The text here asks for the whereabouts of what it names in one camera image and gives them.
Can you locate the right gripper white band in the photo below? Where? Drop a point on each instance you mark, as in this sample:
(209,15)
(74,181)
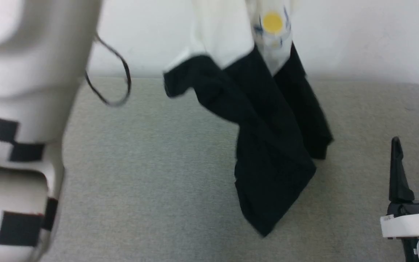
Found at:
(413,223)

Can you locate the white shirt with black sleeves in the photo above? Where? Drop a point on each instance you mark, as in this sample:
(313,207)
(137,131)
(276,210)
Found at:
(267,145)

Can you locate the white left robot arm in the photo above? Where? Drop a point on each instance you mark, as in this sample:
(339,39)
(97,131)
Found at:
(31,72)

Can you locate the grey fabric sofa cushion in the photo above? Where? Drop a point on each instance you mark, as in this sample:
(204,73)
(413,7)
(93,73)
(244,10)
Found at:
(158,163)

